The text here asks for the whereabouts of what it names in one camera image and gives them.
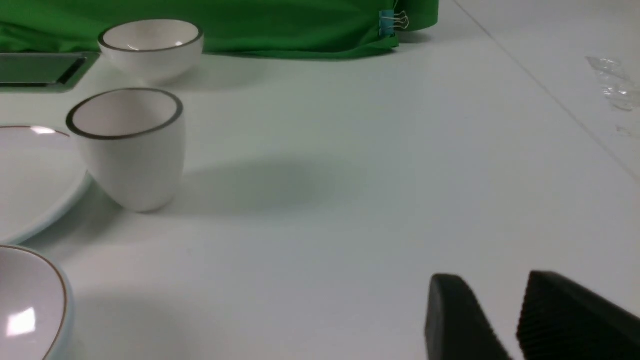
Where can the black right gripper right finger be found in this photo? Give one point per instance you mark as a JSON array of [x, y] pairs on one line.
[[562, 320]]

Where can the blue binder clip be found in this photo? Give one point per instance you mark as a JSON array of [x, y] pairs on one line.
[[389, 22]]

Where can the white bowl black rim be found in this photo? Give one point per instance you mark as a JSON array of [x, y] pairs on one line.
[[154, 51]]

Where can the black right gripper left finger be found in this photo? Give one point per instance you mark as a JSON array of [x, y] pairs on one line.
[[456, 327]]

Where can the green cloth backdrop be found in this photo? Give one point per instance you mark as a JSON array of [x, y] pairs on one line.
[[279, 29]]

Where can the metal table cable hatch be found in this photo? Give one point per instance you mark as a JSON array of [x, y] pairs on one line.
[[25, 72]]

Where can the white cup black rim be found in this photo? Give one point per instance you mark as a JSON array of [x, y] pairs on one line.
[[133, 143]]

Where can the pale blue plate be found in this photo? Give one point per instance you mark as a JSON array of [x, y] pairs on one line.
[[41, 178]]

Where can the clear plastic wrap piece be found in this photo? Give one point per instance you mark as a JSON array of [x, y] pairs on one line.
[[616, 85]]

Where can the pale blue bowl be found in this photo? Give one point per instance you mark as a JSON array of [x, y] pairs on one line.
[[37, 307]]

